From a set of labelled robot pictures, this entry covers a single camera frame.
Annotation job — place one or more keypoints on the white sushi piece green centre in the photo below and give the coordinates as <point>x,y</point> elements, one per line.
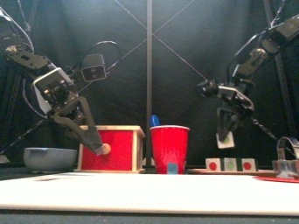
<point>226,143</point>
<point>230,164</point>

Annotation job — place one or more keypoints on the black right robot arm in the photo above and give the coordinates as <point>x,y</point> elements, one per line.
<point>256,55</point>

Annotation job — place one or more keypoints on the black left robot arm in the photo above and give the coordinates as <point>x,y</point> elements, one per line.
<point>28,57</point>

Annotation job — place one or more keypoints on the wooden sushi tray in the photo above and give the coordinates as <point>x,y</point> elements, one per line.
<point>234,172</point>

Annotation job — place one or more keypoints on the red plate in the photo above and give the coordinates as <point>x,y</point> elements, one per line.
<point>278,179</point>

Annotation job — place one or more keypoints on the white cutting board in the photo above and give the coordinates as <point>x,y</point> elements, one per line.
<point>155,192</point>

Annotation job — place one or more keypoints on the red wooden box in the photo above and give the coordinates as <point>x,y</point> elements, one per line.
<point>116,154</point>

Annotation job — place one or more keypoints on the grey bowl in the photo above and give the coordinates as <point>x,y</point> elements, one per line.
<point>50,159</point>

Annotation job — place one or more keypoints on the red plastic cup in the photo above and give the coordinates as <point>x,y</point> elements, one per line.
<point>170,148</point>

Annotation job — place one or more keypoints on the clear plastic container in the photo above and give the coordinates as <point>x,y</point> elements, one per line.
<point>286,167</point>

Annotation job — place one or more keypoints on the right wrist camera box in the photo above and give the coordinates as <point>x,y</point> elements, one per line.
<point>207,88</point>

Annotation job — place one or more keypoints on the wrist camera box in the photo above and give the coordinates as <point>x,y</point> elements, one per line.
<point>207,88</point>
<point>94,69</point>

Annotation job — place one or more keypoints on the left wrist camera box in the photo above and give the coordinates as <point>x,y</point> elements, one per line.
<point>94,69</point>

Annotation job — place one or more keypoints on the slanted metal frame strut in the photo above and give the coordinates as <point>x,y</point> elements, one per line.
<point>283,87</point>

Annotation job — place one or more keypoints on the vertical metal frame pole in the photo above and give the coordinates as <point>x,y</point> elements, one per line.
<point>148,58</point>

